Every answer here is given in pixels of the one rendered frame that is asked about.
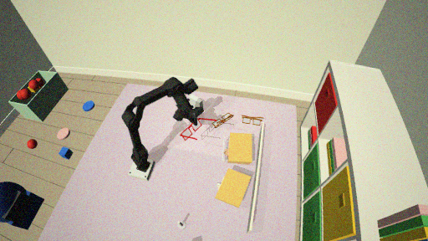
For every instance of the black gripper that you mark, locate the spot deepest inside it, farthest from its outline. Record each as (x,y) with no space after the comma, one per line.
(193,113)

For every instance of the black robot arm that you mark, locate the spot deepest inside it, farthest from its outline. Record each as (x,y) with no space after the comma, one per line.
(171,87)

